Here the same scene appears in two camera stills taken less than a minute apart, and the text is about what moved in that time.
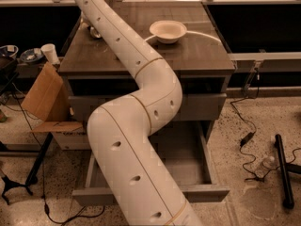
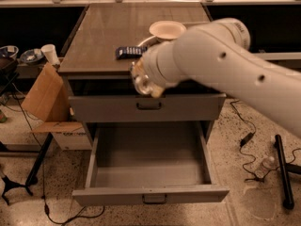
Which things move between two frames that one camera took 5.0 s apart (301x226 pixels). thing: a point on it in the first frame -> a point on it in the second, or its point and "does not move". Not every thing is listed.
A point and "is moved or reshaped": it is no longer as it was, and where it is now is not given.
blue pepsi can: [94, 32] is moved or reshaped
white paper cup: [51, 53] does not move
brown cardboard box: [48, 98] does not move
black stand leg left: [32, 179] does not move
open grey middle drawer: [182, 149] does not move
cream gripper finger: [86, 22] -> [137, 68]
